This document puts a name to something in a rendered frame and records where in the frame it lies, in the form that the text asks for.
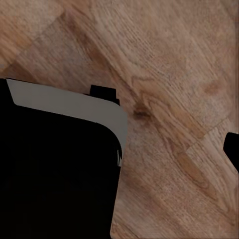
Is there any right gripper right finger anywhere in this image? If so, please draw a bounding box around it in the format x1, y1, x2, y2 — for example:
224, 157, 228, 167
223, 132, 239, 172

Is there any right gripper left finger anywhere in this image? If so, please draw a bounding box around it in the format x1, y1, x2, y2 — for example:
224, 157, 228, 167
0, 132, 26, 192

